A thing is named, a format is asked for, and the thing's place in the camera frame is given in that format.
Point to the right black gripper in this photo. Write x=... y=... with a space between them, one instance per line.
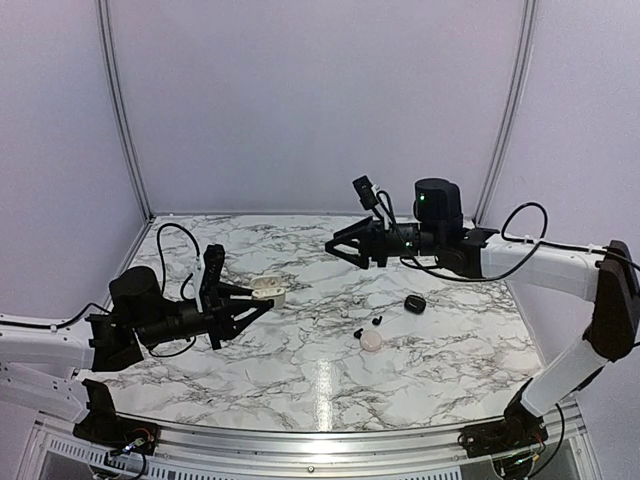
x=376 y=247

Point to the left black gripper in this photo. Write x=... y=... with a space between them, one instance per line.
x=235 y=329

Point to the white earbud charging case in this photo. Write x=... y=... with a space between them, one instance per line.
x=268 y=287

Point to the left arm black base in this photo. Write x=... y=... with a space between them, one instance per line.
x=104 y=426

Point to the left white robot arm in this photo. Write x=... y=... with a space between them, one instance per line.
x=25 y=346

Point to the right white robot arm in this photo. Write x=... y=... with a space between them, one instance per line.
x=603 y=280

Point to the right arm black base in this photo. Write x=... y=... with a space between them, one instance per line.
x=516 y=429

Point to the black earbud charging case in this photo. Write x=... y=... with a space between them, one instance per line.
x=415 y=304

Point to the pink round earbud case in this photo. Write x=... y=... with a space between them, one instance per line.
x=371 y=341

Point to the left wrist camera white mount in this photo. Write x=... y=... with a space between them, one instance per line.
x=201 y=280

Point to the aluminium front rail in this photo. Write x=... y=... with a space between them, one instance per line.
x=198 y=452

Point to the right aluminium corner post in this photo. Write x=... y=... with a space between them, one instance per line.
x=515 y=93

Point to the aluminium corner post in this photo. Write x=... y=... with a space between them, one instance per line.
x=515 y=93
x=117 y=98

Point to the left aluminium corner post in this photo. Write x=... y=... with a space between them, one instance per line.
x=117 y=98

